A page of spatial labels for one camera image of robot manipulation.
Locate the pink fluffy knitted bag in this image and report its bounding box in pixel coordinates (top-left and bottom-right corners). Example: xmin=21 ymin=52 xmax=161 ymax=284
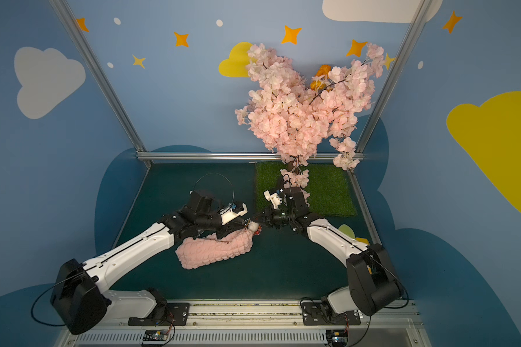
xmin=176 ymin=229 xmax=254 ymax=270

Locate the white red kitty plush charm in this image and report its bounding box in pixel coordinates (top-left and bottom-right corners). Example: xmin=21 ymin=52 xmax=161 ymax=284
xmin=247 ymin=221 xmax=263 ymax=236

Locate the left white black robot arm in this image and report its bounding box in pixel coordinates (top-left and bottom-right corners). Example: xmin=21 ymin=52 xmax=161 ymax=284
xmin=50 ymin=191 xmax=234 ymax=335

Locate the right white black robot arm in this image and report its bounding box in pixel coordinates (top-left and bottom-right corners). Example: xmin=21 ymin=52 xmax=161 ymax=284
xmin=253 ymin=187 xmax=408 ymax=317

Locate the green artificial grass mat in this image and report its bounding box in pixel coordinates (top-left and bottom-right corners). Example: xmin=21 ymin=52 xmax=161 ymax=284
xmin=254 ymin=162 xmax=357 ymax=218

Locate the green toy shovel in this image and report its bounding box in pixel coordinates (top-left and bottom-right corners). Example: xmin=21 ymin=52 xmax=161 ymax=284
xmin=338 ymin=224 xmax=355 ymax=239

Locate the yellow toy shovel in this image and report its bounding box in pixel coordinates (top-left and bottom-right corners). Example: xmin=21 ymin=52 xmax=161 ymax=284
xmin=355 ymin=237 xmax=370 ymax=245

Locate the pink cherry blossom tree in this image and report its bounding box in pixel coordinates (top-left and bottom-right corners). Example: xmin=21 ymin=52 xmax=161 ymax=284
xmin=235 ymin=43 xmax=389 ymax=192

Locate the left green circuit board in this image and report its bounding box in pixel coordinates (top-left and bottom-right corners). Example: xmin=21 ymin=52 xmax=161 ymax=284
xmin=142 ymin=330 xmax=169 ymax=345

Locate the green circuit board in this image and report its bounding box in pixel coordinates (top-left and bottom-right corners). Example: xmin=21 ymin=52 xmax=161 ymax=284
xmin=142 ymin=330 xmax=169 ymax=345
xmin=325 ymin=330 xmax=349 ymax=347

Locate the right green circuit board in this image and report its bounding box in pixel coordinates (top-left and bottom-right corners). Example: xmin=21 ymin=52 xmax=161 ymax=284
xmin=325 ymin=330 xmax=349 ymax=347

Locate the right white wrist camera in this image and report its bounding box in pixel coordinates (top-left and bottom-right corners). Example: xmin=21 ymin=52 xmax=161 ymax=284
xmin=263 ymin=189 xmax=283 ymax=210

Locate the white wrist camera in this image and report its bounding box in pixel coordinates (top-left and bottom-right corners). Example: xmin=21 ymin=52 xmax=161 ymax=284
xmin=219 ymin=201 xmax=247 ymax=226
xmin=263 ymin=189 xmax=283 ymax=210

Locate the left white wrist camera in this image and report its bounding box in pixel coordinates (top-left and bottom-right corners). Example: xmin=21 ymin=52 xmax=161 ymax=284
xmin=219 ymin=201 xmax=247 ymax=226

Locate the aluminium cage frame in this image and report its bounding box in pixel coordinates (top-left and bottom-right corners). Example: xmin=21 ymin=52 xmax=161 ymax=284
xmin=48 ymin=0 xmax=435 ymax=300

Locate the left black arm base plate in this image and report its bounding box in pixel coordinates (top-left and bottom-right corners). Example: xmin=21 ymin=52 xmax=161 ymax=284
xmin=128 ymin=302 xmax=190 ymax=326

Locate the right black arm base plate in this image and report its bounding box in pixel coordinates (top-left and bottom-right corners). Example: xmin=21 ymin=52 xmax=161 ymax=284
xmin=300 ymin=301 xmax=361 ymax=326

